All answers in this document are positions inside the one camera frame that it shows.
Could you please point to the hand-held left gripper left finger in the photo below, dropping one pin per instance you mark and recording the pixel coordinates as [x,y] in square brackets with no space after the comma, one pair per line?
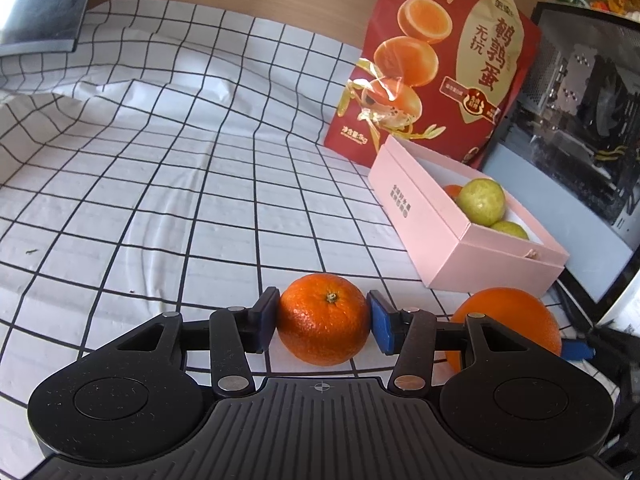
[262,320]

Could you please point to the small orange tangerine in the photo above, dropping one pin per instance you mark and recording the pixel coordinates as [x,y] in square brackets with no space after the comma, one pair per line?
[320,330]
[452,191]

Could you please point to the large orange tangerine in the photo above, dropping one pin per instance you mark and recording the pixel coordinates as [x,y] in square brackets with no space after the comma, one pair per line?
[510,315]

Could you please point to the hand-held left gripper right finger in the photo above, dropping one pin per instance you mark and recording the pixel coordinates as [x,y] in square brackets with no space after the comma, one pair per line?
[382,325]

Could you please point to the black framed monitor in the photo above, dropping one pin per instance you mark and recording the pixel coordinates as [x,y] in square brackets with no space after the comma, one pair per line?
[575,85]

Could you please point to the pink cardboard box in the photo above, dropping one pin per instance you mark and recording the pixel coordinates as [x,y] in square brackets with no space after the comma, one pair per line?
[435,240]

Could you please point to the yellow-green citrus fruit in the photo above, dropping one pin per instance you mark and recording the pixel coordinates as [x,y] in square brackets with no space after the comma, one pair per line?
[510,230]
[481,201]

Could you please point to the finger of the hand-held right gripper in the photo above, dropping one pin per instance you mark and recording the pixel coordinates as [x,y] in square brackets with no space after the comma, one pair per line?
[577,351]

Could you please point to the red snack bag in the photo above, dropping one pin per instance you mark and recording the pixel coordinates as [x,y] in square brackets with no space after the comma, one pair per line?
[440,95]

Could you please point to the flat monitor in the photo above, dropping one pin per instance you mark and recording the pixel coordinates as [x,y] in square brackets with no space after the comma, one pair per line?
[40,10]

